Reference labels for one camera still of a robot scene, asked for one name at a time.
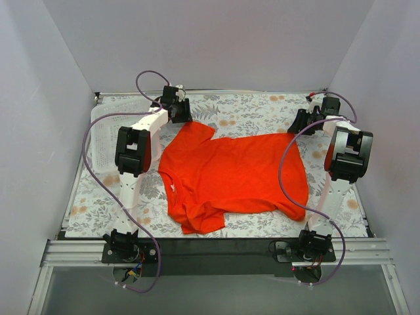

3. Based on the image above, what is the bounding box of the orange t shirt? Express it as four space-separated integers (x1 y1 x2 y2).
158 122 309 234

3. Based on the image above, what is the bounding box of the white plastic laundry basket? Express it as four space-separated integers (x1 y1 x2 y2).
91 98 168 177

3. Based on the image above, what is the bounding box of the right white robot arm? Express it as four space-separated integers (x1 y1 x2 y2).
287 92 373 262

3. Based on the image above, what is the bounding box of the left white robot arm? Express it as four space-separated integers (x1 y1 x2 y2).
104 85 192 263

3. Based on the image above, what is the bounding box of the floral patterned table mat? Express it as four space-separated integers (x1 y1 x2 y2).
62 94 368 238

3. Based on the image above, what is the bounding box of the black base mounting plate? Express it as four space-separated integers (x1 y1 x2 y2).
101 238 337 277

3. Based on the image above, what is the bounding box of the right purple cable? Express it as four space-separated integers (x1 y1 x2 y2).
278 91 358 288

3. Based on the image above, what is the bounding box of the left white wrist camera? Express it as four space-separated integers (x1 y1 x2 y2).
175 85 186 102

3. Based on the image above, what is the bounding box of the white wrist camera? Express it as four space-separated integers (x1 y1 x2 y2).
175 85 186 102
306 93 322 113

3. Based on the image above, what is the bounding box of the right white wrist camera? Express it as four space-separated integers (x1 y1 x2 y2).
306 93 322 113

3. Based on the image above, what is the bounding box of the aluminium frame rail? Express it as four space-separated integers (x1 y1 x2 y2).
29 238 409 314

